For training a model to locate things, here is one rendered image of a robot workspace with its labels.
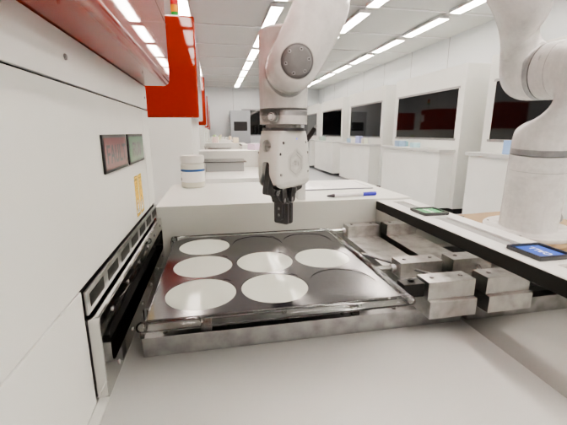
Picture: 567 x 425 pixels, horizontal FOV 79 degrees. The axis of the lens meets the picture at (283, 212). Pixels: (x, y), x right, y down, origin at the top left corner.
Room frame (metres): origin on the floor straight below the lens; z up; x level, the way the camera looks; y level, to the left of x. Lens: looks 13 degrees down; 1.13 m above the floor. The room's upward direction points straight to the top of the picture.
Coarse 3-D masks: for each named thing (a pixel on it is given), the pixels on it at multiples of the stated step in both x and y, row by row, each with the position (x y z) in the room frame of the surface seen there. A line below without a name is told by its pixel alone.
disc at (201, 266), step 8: (200, 256) 0.61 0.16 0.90; (208, 256) 0.61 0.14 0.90; (216, 256) 0.61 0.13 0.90; (176, 264) 0.57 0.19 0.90; (184, 264) 0.57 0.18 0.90; (192, 264) 0.57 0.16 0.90; (200, 264) 0.57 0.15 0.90; (208, 264) 0.57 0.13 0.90; (216, 264) 0.57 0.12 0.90; (224, 264) 0.57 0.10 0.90; (176, 272) 0.54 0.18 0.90; (184, 272) 0.54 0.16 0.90; (192, 272) 0.54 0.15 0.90; (200, 272) 0.54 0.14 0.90; (208, 272) 0.54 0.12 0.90; (216, 272) 0.54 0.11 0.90
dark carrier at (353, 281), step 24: (192, 240) 0.71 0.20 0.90; (240, 240) 0.71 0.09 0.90; (264, 240) 0.71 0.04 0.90; (288, 240) 0.71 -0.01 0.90; (312, 240) 0.71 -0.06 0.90; (336, 240) 0.71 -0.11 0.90; (168, 264) 0.57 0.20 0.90; (360, 264) 0.57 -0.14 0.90; (168, 288) 0.48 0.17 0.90; (240, 288) 0.48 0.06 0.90; (312, 288) 0.48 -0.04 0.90; (336, 288) 0.48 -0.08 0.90; (360, 288) 0.48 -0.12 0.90; (384, 288) 0.48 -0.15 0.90; (168, 312) 0.41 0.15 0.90; (192, 312) 0.41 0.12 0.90; (216, 312) 0.41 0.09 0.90
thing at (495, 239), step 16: (400, 208) 0.76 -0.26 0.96; (448, 224) 0.62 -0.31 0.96; (464, 224) 0.63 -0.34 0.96; (480, 224) 0.62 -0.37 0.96; (480, 240) 0.52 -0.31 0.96; (496, 240) 0.53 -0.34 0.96; (512, 240) 0.52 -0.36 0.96; (528, 240) 0.52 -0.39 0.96; (512, 256) 0.45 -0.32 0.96; (560, 272) 0.39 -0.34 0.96
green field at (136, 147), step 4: (132, 140) 0.59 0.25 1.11; (136, 140) 0.61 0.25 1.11; (140, 140) 0.65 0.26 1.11; (132, 144) 0.58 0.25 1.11; (136, 144) 0.61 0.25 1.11; (140, 144) 0.64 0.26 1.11; (132, 148) 0.58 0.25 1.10; (136, 148) 0.61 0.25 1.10; (140, 148) 0.64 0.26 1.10; (132, 152) 0.58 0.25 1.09; (136, 152) 0.60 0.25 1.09; (140, 152) 0.64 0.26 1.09; (132, 156) 0.57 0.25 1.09; (136, 156) 0.60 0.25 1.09; (140, 156) 0.63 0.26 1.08; (132, 160) 0.57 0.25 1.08
